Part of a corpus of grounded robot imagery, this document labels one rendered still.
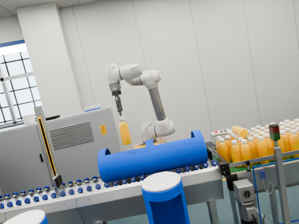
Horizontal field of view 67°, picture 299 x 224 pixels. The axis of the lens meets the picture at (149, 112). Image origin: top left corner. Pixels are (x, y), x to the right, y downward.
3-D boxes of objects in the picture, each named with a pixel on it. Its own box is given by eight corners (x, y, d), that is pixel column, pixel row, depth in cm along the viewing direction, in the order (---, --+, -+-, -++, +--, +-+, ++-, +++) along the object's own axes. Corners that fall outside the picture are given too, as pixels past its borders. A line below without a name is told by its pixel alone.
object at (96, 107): (85, 112, 359) (84, 107, 358) (100, 108, 365) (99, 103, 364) (84, 113, 347) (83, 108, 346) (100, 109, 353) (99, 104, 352)
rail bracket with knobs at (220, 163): (218, 172, 181) (216, 160, 180) (227, 170, 181) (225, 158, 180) (222, 178, 171) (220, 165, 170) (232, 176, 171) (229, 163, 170)
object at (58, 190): (61, 190, 204) (56, 174, 202) (65, 190, 204) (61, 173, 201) (56, 196, 194) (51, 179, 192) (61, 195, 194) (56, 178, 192)
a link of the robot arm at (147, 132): (144, 138, 270) (140, 121, 267) (159, 136, 265) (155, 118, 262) (140, 142, 254) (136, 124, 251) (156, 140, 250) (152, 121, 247)
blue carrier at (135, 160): (108, 171, 213) (100, 144, 205) (200, 153, 211) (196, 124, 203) (104, 190, 186) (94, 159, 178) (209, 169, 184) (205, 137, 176)
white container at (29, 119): (27, 124, 355) (24, 115, 353) (37, 122, 357) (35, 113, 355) (23, 126, 339) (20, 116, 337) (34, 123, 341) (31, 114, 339)
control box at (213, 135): (211, 142, 228) (209, 132, 227) (231, 138, 228) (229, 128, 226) (214, 144, 218) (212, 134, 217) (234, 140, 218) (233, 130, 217)
